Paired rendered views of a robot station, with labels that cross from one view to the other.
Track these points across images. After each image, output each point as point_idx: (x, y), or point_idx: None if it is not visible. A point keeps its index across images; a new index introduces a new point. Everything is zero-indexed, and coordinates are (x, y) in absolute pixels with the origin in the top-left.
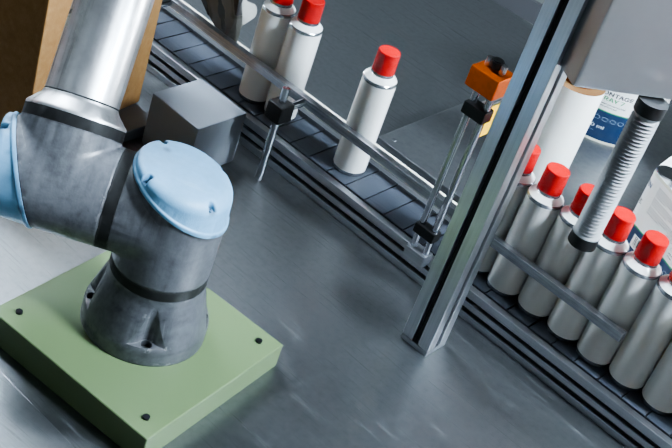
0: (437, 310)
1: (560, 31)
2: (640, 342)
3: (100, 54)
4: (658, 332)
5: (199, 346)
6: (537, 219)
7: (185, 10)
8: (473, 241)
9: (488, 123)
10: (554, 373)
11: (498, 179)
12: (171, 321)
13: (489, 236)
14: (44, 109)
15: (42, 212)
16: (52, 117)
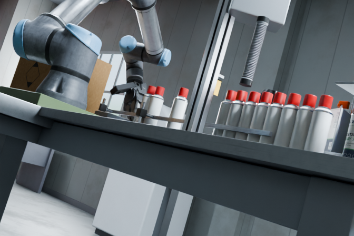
0: (188, 130)
1: None
2: (278, 135)
3: (65, 7)
4: (285, 126)
5: (78, 107)
6: (235, 109)
7: (117, 110)
8: (201, 91)
9: (217, 89)
10: None
11: (209, 61)
12: (67, 82)
13: (209, 95)
14: (40, 14)
15: (28, 37)
16: (42, 15)
